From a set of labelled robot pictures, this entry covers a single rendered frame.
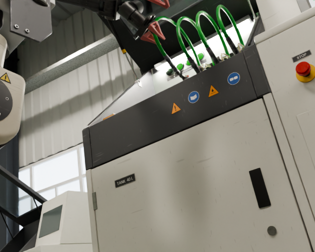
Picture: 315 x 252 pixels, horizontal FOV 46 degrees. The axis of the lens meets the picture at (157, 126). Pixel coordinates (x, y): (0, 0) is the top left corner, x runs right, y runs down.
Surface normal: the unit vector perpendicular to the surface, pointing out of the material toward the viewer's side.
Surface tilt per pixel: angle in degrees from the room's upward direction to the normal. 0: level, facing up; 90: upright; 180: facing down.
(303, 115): 90
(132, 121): 90
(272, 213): 90
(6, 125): 90
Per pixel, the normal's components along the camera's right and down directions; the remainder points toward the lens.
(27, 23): 0.71, -0.40
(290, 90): -0.56, -0.26
